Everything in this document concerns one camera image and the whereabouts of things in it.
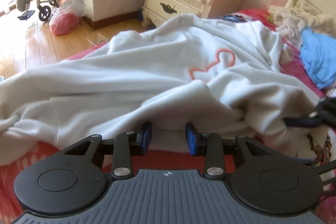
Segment white sweatshirt orange bear outline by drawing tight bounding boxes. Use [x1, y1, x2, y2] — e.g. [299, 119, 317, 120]
[1, 14, 329, 165]

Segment pink floral bed blanket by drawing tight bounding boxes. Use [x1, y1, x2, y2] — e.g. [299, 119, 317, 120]
[1, 9, 335, 223]

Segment blue folded garment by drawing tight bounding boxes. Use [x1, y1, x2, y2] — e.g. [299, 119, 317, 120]
[299, 27, 335, 90]

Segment cream fluffy blanket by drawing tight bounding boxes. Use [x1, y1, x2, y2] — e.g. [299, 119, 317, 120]
[268, 0, 335, 49]

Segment pink bag in plastic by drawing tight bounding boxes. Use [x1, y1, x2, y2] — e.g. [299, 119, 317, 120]
[49, 0, 87, 36]

